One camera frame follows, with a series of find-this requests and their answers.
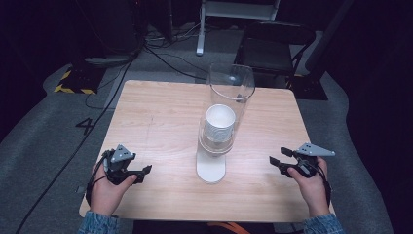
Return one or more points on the person's right hand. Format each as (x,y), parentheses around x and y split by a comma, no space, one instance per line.
(311,191)

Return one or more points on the white metal stand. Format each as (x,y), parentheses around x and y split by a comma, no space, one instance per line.
(233,9)

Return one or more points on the black slanted post with base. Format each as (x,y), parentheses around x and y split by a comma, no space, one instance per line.
(319,48)

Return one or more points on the grey flat stand base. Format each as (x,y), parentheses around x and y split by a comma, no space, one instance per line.
(108,60)

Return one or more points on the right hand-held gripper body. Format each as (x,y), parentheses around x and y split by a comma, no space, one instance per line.
(311,151)

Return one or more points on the black yellow striped floor plate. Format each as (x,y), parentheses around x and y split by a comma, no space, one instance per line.
(78,81)

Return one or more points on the white paper cup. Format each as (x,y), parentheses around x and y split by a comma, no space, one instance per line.
(220,122)

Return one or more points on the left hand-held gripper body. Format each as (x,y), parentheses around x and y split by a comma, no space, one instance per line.
(118,156)

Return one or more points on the person's left hand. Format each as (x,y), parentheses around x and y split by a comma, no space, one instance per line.
(105,195)

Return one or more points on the clear cup dispenser white base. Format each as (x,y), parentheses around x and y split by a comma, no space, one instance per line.
(211,167)

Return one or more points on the black chair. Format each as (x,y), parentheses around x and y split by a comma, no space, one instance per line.
(269,48)

